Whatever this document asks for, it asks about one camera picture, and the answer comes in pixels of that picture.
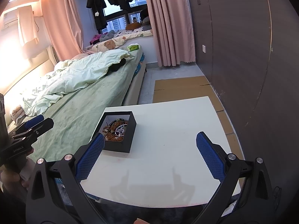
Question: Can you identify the brown plush toy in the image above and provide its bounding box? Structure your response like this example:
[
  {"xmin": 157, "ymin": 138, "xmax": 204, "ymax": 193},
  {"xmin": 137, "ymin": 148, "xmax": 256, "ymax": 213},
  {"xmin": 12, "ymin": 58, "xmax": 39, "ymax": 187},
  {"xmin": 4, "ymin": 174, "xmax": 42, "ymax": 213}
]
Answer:
[{"xmin": 126, "ymin": 22, "xmax": 142, "ymax": 31}]

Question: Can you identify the dark cushion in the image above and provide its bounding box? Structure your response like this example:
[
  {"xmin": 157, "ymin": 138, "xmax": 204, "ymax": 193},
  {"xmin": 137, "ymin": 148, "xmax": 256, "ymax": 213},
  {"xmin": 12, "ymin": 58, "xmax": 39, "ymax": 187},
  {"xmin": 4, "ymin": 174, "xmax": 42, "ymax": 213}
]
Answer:
[{"xmin": 140, "ymin": 8, "xmax": 152, "ymax": 26}]

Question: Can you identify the brown bead necklace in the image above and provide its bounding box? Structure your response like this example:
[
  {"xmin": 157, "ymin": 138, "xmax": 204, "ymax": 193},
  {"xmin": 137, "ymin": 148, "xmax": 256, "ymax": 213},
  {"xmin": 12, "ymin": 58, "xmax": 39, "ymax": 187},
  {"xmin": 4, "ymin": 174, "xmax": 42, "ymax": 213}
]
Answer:
[{"xmin": 103, "ymin": 119, "xmax": 128, "ymax": 142}]

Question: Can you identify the pale green duvet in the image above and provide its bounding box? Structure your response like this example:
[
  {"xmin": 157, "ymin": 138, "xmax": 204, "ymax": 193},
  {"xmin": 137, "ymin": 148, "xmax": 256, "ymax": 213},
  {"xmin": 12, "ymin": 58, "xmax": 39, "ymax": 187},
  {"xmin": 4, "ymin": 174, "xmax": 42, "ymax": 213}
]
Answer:
[{"xmin": 22, "ymin": 50, "xmax": 136, "ymax": 117}]

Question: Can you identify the window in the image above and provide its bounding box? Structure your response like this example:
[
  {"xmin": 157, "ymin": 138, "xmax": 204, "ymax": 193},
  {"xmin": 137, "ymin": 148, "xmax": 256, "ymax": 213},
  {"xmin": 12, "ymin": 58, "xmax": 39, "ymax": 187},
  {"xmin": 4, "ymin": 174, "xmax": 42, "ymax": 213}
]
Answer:
[{"xmin": 93, "ymin": 0, "xmax": 147, "ymax": 34}]

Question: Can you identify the white hanging cloth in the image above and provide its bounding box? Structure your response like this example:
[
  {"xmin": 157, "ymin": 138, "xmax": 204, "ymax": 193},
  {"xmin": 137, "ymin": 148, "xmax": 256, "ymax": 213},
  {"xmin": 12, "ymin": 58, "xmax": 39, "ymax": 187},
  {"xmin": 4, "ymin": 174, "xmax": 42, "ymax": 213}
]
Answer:
[{"xmin": 17, "ymin": 5, "xmax": 40, "ymax": 59}]

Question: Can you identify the pink towel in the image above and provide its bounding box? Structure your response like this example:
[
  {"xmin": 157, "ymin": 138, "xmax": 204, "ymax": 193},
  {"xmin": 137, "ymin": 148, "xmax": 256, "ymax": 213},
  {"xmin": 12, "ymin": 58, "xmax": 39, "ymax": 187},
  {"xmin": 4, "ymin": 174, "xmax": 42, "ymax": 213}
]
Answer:
[{"xmin": 10, "ymin": 106, "xmax": 26, "ymax": 124}]

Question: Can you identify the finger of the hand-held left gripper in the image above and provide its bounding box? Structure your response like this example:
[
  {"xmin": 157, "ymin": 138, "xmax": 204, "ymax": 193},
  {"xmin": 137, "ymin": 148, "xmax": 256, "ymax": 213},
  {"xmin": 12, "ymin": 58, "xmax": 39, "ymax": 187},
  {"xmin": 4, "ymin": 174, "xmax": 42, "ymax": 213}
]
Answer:
[
  {"xmin": 10, "ymin": 118, "xmax": 55, "ymax": 145},
  {"xmin": 8, "ymin": 114, "xmax": 45, "ymax": 136}
]

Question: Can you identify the bed with green sheet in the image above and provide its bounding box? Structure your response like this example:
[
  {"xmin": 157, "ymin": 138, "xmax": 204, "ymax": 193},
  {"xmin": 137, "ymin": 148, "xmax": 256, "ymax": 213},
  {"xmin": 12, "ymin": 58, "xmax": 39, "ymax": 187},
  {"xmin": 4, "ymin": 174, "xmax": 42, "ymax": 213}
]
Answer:
[{"xmin": 5, "ymin": 49, "xmax": 147, "ymax": 164}]

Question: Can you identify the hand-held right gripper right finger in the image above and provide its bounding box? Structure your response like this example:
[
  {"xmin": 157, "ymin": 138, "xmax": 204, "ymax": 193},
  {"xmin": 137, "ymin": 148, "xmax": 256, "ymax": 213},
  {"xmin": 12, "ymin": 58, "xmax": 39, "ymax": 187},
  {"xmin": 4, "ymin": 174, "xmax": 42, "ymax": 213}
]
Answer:
[{"xmin": 196, "ymin": 131, "xmax": 274, "ymax": 224}]

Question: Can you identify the pink curtain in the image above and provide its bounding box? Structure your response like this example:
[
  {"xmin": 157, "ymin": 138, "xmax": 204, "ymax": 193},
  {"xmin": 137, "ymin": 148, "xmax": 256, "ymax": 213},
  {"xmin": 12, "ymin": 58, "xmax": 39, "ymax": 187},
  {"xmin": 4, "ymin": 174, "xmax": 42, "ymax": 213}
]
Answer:
[
  {"xmin": 40, "ymin": 0, "xmax": 84, "ymax": 62},
  {"xmin": 142, "ymin": 0, "xmax": 195, "ymax": 68}
]

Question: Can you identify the silver chain bracelet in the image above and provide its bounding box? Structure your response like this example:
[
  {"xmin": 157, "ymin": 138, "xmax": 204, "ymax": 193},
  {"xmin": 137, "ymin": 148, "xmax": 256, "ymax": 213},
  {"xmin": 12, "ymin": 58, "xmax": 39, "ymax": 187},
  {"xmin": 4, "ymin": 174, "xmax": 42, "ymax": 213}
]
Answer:
[{"xmin": 116, "ymin": 124, "xmax": 128, "ymax": 136}]

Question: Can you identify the grey plush toy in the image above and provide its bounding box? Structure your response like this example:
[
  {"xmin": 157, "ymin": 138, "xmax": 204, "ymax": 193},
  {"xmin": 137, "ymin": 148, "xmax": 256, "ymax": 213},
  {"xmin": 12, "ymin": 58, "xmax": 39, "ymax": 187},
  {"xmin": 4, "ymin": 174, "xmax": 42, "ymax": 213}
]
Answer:
[{"xmin": 99, "ymin": 30, "xmax": 116, "ymax": 42}]

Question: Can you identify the flat brown cardboard sheet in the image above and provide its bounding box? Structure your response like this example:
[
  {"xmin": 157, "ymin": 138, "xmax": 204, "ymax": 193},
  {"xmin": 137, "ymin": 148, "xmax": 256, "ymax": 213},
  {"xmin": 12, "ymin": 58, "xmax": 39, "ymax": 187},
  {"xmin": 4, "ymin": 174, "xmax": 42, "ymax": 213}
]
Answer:
[{"xmin": 152, "ymin": 76, "xmax": 246, "ymax": 161}]

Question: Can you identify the black jewelry box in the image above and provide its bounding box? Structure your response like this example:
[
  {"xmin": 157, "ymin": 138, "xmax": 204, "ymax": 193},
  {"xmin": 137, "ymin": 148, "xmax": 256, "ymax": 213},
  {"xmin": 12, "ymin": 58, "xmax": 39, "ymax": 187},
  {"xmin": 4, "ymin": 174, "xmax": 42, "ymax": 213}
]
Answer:
[{"xmin": 97, "ymin": 111, "xmax": 137, "ymax": 154}]

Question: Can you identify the small white table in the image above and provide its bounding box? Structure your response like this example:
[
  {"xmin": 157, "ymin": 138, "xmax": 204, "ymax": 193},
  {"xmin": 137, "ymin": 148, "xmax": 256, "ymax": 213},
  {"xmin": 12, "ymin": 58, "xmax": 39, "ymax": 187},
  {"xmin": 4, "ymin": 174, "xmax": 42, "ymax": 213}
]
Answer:
[{"xmin": 79, "ymin": 96, "xmax": 246, "ymax": 209}]

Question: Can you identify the white wall air conditioner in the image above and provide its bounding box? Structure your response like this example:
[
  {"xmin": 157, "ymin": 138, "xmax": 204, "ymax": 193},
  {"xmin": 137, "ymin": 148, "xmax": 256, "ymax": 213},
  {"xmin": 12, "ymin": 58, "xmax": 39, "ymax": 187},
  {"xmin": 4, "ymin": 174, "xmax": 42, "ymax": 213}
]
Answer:
[{"xmin": 2, "ymin": 8, "xmax": 21, "ymax": 29}]

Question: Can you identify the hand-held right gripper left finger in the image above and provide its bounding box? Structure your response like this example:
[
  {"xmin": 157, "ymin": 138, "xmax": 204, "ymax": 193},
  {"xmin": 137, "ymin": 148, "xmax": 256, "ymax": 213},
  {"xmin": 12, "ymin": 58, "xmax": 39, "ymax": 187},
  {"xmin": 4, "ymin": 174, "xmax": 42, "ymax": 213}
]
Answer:
[{"xmin": 26, "ymin": 133, "xmax": 105, "ymax": 224}]

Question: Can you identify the beige padded headboard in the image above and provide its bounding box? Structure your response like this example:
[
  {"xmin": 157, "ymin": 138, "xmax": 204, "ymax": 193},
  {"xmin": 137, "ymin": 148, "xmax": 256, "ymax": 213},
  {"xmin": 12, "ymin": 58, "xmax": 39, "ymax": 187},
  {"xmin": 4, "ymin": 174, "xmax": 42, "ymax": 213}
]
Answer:
[{"xmin": 3, "ymin": 45, "xmax": 58, "ymax": 112}]

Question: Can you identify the black cloth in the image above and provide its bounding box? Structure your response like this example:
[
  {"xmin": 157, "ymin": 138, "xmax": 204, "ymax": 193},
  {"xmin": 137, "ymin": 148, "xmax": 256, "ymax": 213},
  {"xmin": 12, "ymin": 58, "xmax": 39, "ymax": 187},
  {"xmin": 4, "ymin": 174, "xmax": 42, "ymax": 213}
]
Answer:
[{"xmin": 110, "ymin": 58, "xmax": 127, "ymax": 73}]

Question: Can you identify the dark brown wardrobe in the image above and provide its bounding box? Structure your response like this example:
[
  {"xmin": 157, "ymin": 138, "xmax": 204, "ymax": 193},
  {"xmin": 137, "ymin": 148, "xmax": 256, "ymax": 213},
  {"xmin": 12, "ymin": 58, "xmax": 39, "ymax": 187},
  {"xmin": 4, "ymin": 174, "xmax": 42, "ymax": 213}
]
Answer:
[{"xmin": 187, "ymin": 0, "xmax": 299, "ymax": 192}]

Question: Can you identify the person's left hand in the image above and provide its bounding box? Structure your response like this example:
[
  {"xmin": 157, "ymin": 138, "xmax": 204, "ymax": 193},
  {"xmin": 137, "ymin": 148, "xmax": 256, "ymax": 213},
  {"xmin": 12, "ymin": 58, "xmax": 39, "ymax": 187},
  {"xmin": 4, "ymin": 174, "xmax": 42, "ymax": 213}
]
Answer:
[{"xmin": 0, "ymin": 166, "xmax": 30, "ymax": 192}]

